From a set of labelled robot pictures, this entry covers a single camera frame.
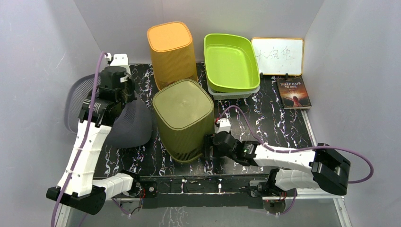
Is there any grey slatted plastic basket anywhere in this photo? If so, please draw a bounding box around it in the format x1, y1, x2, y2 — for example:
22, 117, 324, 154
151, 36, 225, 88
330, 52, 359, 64
64, 74, 152, 148

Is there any olive green slatted basket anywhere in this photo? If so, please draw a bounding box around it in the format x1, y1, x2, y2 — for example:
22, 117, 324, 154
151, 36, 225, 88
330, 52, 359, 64
152, 79, 214, 163

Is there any white perforated plastic tray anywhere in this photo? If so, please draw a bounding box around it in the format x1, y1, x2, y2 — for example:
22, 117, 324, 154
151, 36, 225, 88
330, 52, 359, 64
206, 79, 260, 100

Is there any orange slatted plastic basket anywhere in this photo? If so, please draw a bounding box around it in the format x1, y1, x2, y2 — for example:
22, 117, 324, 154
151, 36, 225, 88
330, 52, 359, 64
147, 21, 198, 90

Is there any lime green plastic tub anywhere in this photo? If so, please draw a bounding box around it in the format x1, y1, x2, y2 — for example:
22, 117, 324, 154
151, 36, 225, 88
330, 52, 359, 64
204, 33, 261, 93

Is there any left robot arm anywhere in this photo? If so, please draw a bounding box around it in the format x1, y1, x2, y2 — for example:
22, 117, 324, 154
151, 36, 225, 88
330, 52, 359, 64
46, 66, 141, 215

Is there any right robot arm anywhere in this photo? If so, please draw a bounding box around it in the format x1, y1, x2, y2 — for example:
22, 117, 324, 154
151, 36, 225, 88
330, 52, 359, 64
204, 131, 350, 196

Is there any dark paperback book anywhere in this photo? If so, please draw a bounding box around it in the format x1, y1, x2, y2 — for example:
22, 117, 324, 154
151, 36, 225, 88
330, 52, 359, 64
276, 76, 312, 109

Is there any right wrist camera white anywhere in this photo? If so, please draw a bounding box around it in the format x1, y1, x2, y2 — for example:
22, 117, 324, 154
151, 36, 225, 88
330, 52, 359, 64
215, 118, 231, 134

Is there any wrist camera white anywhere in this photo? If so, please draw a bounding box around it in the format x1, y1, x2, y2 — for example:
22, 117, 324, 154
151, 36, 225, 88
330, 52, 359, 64
215, 118, 231, 134
104, 52, 131, 75

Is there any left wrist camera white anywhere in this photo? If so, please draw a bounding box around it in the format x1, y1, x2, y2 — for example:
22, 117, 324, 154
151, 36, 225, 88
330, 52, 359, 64
104, 52, 131, 75

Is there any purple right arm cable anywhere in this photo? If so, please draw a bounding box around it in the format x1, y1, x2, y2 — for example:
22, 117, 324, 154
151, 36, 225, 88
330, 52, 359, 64
218, 105, 375, 216

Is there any small whiteboard orange frame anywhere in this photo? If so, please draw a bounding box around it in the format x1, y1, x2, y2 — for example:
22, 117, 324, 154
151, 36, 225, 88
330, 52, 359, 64
251, 37, 304, 76

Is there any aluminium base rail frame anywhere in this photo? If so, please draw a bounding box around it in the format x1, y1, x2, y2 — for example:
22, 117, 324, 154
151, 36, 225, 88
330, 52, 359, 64
55, 177, 352, 227

